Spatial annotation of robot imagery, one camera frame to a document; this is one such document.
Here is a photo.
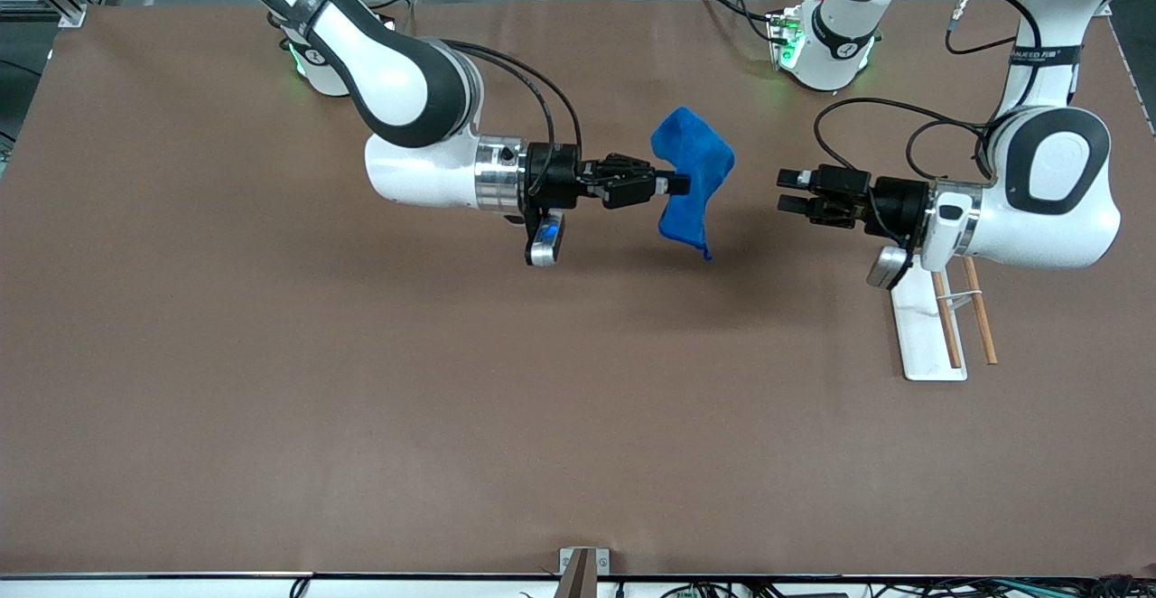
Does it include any blue microfibre towel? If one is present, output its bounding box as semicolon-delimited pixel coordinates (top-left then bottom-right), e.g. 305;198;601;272
650;107;737;262

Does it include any wooden rack rod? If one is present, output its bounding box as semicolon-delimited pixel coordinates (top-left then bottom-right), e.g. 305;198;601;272
962;257;1000;366
932;271;964;369

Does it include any white rack base plate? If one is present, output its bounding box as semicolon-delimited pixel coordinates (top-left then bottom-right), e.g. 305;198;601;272
890;257;969;383

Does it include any black cable with grey connector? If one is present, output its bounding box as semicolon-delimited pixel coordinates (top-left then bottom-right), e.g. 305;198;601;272
946;0;1032;57

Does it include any black right arm base cable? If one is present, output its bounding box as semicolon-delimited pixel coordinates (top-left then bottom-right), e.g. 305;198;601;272
366;0;413;34

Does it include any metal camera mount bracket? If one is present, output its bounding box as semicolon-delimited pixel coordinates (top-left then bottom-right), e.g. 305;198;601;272
555;547;611;598

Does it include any white table edge rail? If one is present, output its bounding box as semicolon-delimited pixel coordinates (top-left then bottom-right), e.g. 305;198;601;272
0;573;1156;598

